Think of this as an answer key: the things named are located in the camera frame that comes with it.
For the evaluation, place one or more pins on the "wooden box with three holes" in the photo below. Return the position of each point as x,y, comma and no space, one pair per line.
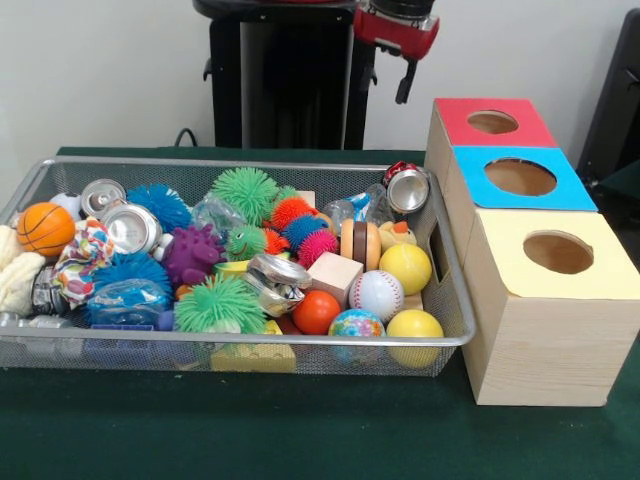
550,350

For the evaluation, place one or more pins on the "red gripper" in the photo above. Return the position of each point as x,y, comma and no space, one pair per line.
395,35

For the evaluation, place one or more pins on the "black upright panel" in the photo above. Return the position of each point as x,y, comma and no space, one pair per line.
617,110

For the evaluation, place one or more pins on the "white toy baseball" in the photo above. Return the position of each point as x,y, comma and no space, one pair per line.
376,296

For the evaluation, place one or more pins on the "globe print ball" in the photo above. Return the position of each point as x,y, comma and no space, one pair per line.
356,324

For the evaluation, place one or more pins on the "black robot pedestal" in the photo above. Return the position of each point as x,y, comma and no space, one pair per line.
300,75

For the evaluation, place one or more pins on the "purple spiky rubber toy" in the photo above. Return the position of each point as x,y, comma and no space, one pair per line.
192,255

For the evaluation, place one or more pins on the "yellow ball with seam lines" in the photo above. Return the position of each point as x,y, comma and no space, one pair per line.
406,267

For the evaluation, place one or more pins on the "orange toy basketball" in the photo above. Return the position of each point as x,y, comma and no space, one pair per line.
45,230

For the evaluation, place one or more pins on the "toy hamburger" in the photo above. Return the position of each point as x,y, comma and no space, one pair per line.
360,240

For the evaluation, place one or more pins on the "plain wooden cube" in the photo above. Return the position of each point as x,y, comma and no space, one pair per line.
332,277

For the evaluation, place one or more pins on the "plain orange ball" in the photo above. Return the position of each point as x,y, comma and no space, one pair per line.
316,311

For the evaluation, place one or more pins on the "yellow plush duck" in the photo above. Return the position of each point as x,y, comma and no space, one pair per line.
397,232

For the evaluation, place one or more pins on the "dark green tablecloth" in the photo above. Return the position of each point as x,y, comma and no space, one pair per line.
300,430
627,182

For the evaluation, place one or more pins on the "crushed red drink can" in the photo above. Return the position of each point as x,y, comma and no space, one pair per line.
409,190

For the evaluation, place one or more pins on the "plain yellow ball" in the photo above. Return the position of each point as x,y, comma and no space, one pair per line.
415,330

